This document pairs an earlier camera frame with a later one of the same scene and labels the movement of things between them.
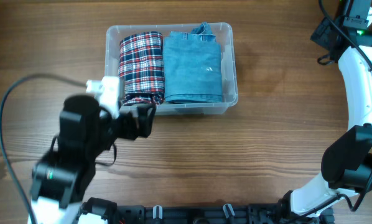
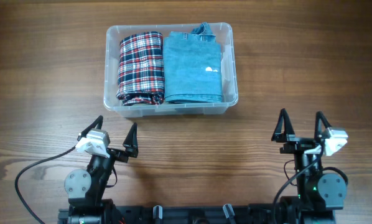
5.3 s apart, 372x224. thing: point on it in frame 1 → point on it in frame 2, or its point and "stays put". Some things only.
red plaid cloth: x=141 y=63 stays put
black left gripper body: x=125 y=127 → x=114 y=154
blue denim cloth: x=192 y=66 stays put
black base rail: x=224 y=214 stays put
